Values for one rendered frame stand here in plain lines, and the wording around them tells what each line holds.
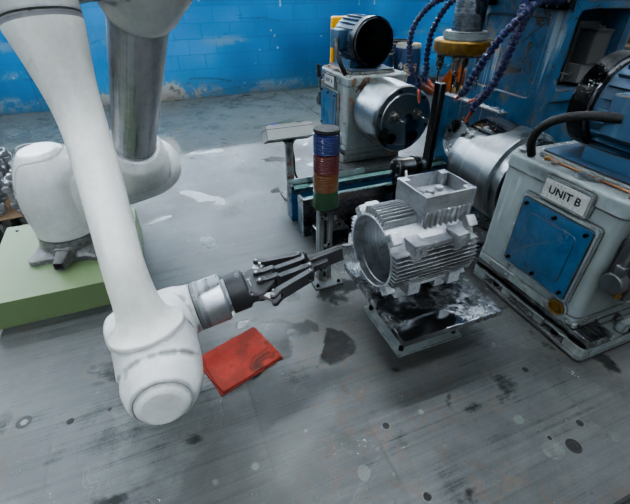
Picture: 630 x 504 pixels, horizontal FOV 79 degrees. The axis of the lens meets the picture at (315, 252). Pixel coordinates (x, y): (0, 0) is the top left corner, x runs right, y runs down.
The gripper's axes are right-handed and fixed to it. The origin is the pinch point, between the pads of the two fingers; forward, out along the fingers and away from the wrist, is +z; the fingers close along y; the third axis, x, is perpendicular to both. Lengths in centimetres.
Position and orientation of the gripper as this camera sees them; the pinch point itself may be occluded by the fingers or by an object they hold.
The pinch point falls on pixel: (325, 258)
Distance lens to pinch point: 76.9
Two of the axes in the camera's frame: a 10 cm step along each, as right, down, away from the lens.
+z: 9.1, -3.4, 2.4
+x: 1.3, 7.8, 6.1
